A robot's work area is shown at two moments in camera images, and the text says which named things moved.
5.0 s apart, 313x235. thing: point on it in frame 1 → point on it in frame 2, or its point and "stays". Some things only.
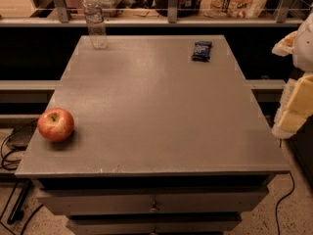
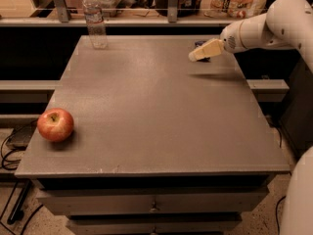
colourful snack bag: [237, 1] stays
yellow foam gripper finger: [295, 108] → [230, 39]
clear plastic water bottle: [95, 20] stays
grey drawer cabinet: [167, 139] stays
